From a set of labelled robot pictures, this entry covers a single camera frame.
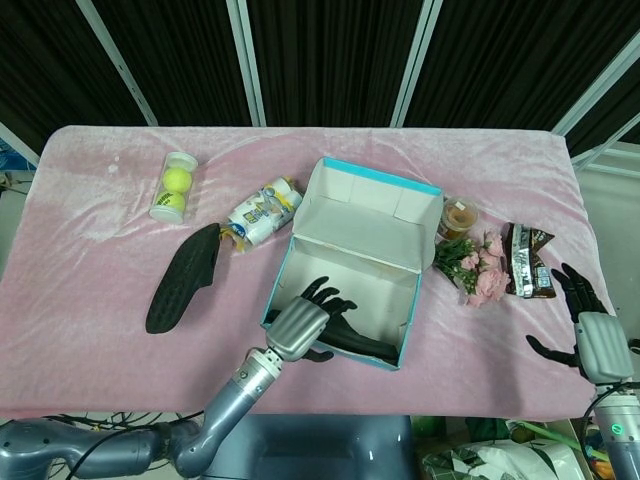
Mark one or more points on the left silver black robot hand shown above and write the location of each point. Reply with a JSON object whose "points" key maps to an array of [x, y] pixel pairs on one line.
{"points": [[295, 330]]}

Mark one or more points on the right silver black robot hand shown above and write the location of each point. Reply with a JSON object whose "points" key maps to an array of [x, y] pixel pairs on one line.
{"points": [[602, 350]]}

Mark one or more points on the black rubber slipper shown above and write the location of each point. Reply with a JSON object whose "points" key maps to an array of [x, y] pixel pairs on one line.
{"points": [[360, 342], [180, 285]]}

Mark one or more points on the blue cardboard shoe box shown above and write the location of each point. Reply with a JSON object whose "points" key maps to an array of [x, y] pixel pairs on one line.
{"points": [[360, 230]]}

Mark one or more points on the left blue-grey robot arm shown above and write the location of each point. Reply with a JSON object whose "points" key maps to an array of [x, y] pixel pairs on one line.
{"points": [[225, 405]]}

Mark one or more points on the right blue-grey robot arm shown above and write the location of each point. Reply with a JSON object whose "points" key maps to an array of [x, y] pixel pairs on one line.
{"points": [[617, 415]]}

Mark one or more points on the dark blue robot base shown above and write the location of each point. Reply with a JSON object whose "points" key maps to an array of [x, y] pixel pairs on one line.
{"points": [[325, 450]]}

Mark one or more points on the brown silver snack bag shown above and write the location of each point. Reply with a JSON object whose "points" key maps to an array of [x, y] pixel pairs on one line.
{"points": [[530, 265]]}

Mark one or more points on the pink flower bouquet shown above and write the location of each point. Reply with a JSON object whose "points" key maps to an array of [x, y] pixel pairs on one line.
{"points": [[480, 275]]}

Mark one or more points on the white bag with green leaves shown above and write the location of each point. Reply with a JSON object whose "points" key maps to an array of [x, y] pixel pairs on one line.
{"points": [[500, 462]]}

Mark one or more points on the yellow tennis ball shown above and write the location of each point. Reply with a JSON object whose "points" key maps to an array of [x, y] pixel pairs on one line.
{"points": [[170, 201], [178, 181]]}

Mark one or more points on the clear tennis ball tube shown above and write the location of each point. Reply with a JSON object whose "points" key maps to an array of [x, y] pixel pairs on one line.
{"points": [[175, 187]]}

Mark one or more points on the clear cup with brown food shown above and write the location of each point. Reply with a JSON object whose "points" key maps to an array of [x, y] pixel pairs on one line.
{"points": [[456, 219]]}

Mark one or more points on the pink velvet tablecloth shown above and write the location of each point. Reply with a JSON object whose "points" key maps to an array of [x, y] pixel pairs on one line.
{"points": [[100, 300]]}

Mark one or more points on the black pleated curtain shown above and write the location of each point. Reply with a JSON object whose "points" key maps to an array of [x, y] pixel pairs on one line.
{"points": [[325, 60]]}

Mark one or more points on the white frame post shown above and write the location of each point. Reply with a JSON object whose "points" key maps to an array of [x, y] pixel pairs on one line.
{"points": [[416, 60], [597, 87], [117, 62], [245, 60]]}

